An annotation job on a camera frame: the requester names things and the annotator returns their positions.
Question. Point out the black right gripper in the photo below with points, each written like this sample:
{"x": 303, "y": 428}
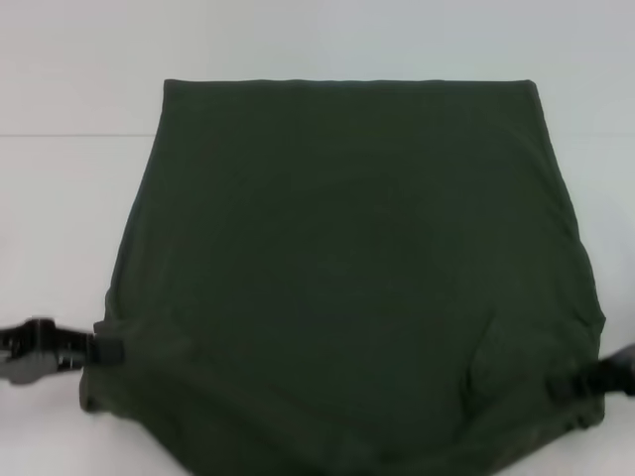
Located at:
{"x": 617, "y": 369}

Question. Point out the dark green t-shirt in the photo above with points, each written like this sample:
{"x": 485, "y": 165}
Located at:
{"x": 342, "y": 277}

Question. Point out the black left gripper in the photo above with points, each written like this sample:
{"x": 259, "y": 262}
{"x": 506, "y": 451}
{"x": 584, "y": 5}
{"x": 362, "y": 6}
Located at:
{"x": 35, "y": 347}

